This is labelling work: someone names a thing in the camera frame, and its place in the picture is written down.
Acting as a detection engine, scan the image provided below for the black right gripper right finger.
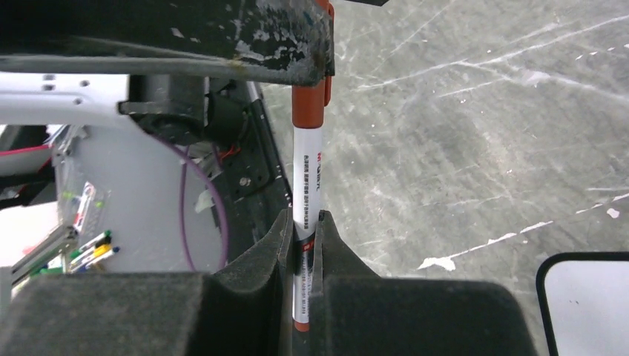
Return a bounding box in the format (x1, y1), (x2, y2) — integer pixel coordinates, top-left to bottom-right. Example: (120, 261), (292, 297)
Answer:
(309, 211), (536, 355)

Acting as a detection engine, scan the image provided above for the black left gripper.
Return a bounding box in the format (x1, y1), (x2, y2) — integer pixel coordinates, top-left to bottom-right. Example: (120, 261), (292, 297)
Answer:
(1, 0), (335, 261)

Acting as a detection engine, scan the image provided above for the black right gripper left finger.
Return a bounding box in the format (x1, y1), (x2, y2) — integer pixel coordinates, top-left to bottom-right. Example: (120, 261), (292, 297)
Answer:
(1, 210), (293, 355)

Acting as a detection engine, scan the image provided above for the white marker pen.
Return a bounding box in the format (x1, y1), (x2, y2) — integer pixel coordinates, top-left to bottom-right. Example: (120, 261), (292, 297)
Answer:
(292, 76), (332, 332)

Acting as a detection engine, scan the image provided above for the white framed whiteboard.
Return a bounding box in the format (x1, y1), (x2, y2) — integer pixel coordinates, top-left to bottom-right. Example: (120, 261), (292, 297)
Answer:
(536, 251), (628, 356)

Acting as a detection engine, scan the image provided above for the box of coloured markers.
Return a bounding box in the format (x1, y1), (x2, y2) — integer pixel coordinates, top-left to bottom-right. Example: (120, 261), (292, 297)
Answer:
(10, 181), (119, 294)

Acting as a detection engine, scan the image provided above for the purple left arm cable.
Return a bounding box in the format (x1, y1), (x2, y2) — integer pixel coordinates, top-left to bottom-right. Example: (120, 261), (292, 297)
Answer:
(147, 132), (231, 272)

